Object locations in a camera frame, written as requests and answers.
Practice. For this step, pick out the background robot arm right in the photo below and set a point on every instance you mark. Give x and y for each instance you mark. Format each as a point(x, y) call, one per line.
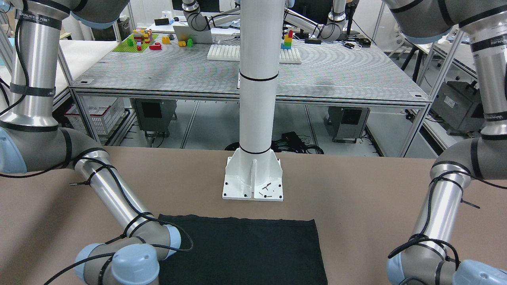
point(324, 19)

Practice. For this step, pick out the white egg-crate tray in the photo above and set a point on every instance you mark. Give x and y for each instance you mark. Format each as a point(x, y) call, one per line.
point(232, 53)

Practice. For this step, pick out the stacked colourful brick tower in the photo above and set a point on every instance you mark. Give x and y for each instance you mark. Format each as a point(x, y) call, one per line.
point(288, 40)

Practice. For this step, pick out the grey control box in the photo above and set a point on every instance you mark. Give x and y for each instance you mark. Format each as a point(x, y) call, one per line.
point(348, 123)
point(154, 115)

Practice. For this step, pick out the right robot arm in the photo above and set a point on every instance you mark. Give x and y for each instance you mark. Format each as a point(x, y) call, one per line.
point(31, 140)

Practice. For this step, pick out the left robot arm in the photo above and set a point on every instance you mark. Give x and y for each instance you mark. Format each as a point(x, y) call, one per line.
point(428, 258)

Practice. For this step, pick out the red lego brick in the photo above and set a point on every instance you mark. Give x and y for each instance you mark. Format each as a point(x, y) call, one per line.
point(155, 46)

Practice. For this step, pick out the black t-shirt with logo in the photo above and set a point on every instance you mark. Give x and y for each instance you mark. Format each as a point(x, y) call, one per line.
point(239, 251)

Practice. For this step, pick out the green lego baseplate with bricks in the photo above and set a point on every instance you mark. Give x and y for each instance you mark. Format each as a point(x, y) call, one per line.
point(138, 41)

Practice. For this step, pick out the white plastic basket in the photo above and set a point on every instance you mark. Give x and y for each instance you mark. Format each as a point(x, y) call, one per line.
point(104, 113)

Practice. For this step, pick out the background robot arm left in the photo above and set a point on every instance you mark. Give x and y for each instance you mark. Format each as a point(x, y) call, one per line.
point(199, 22)

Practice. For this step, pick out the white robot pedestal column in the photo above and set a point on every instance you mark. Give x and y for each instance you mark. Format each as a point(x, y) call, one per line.
point(254, 172)

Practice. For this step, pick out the aluminium frame work table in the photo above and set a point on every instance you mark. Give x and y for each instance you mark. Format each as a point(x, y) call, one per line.
point(330, 74)

